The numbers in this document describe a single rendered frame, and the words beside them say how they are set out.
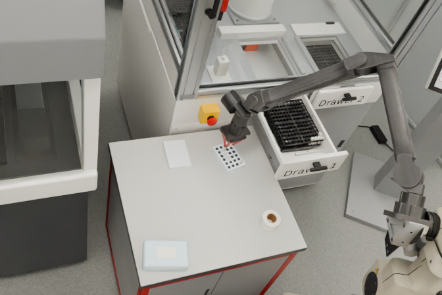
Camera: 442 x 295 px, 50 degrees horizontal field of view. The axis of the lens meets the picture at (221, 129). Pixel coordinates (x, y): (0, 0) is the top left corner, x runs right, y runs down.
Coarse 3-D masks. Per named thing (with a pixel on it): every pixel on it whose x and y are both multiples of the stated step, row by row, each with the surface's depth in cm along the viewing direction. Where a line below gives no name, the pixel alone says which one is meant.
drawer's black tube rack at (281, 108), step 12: (276, 108) 196; (288, 108) 202; (300, 108) 199; (276, 120) 192; (288, 120) 194; (300, 120) 195; (312, 120) 197; (276, 132) 192; (288, 132) 189; (300, 132) 191; (312, 132) 192
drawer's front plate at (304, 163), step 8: (336, 152) 184; (344, 152) 185; (288, 160) 177; (296, 160) 178; (304, 160) 178; (312, 160) 180; (320, 160) 182; (328, 160) 184; (336, 160) 187; (344, 160) 189; (280, 168) 178; (288, 168) 179; (296, 168) 181; (304, 168) 183; (328, 168) 190; (336, 168) 193; (280, 176) 182; (288, 176) 184; (296, 176) 187
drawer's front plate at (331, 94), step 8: (344, 88) 209; (352, 88) 211; (360, 88) 212; (368, 88) 213; (320, 96) 206; (328, 96) 208; (336, 96) 210; (352, 96) 214; (360, 96) 216; (368, 96) 219; (312, 104) 211; (320, 104) 211; (328, 104) 213; (336, 104) 216; (344, 104) 218; (352, 104) 220
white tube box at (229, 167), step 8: (216, 152) 188; (224, 152) 189; (232, 152) 190; (216, 160) 190; (224, 160) 188; (232, 160) 187; (240, 160) 188; (224, 168) 186; (232, 168) 185; (240, 168) 188
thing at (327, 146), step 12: (300, 96) 207; (312, 108) 202; (264, 120) 191; (264, 132) 191; (324, 132) 195; (276, 144) 185; (324, 144) 195; (276, 156) 184; (288, 156) 190; (300, 156) 191
